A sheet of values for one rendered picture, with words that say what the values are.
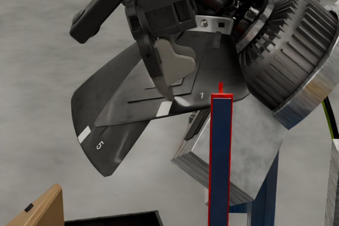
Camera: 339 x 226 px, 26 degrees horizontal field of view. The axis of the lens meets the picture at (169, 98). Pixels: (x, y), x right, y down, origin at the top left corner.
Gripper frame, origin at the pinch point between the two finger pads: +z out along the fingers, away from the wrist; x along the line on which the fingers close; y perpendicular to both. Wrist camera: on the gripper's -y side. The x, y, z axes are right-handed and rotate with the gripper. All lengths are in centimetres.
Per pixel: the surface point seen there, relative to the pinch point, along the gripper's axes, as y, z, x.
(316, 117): 29, 130, 245
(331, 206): 19, 51, 42
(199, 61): 4.9, 0.2, 9.0
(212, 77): 6.4, 1.2, 3.7
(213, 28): 7.4, -0.3, 20.7
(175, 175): -36, 109, 183
